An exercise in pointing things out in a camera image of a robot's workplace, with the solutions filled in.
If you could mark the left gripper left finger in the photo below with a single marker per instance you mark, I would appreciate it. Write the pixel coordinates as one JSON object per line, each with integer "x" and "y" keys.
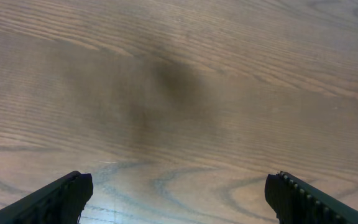
{"x": 60, "y": 202}

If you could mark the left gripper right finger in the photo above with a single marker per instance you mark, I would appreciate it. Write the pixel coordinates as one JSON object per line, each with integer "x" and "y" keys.
{"x": 296, "y": 202}

